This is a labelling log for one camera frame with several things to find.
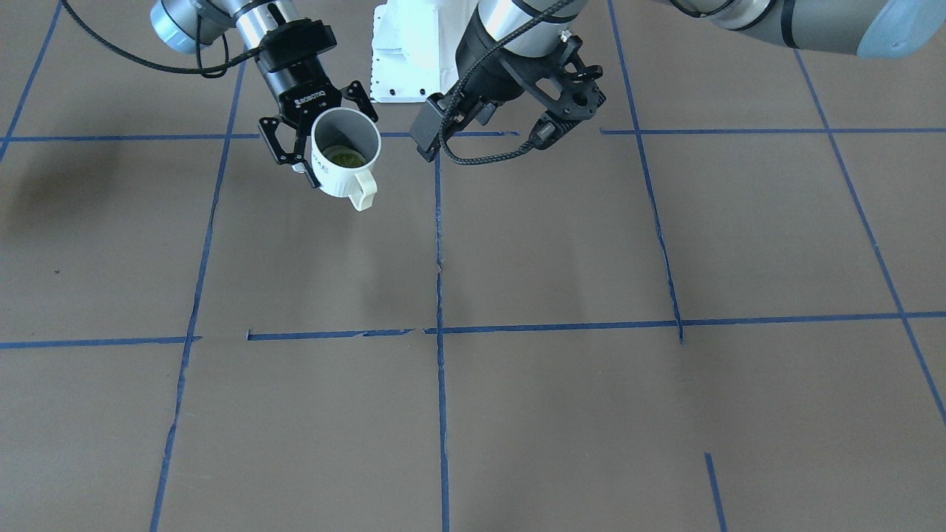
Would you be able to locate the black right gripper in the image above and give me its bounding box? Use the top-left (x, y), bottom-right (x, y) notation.
top-left (256, 21), bottom-right (379, 166)

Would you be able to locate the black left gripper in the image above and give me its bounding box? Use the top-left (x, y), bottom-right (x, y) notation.
top-left (510, 35), bottom-right (606, 149)

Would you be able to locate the white ribbed cup with handle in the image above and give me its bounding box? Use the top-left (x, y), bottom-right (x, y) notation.
top-left (310, 107), bottom-right (381, 211)

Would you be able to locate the green lemon slice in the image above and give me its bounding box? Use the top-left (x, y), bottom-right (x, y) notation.
top-left (322, 146), bottom-right (367, 168)

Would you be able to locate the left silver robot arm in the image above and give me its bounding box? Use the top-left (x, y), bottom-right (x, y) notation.
top-left (435, 1), bottom-right (944, 166)

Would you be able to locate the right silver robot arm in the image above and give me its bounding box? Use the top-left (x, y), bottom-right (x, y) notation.
top-left (151, 1), bottom-right (378, 166)

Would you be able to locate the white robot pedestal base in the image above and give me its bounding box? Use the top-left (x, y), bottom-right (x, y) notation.
top-left (370, 1), bottom-right (477, 103)

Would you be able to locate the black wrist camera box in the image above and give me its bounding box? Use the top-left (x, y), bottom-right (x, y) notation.
top-left (409, 91), bottom-right (501, 163)

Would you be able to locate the black braided cable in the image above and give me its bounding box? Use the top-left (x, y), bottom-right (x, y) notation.
top-left (438, 0), bottom-right (574, 166)

